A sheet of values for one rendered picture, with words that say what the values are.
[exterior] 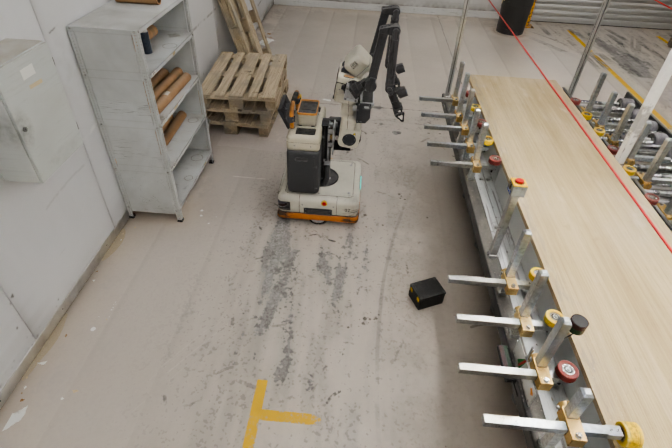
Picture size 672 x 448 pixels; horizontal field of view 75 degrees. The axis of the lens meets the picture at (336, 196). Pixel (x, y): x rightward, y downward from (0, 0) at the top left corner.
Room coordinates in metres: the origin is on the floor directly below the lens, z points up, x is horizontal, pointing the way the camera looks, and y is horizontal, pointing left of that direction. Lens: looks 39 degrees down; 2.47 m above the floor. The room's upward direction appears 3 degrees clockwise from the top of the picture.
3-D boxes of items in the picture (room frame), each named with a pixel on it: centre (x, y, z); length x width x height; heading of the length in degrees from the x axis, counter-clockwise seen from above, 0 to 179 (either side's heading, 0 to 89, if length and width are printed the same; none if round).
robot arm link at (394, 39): (2.77, -0.32, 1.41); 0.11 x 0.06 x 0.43; 178
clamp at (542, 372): (0.98, -0.86, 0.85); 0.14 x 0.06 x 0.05; 178
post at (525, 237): (1.50, -0.88, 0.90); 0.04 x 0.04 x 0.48; 88
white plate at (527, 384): (1.03, -0.84, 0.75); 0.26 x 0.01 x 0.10; 178
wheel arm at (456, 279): (1.46, -0.80, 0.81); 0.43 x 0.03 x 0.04; 88
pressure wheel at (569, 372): (0.95, -0.94, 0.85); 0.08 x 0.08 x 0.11
